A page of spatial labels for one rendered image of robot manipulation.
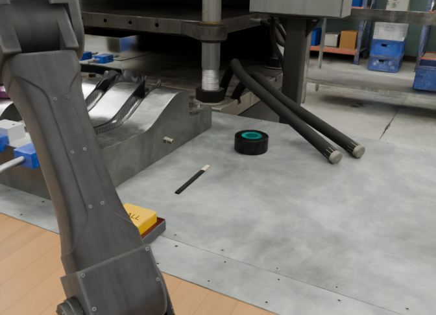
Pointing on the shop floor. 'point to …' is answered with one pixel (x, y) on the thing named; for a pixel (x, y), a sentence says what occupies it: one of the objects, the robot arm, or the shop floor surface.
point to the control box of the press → (298, 24)
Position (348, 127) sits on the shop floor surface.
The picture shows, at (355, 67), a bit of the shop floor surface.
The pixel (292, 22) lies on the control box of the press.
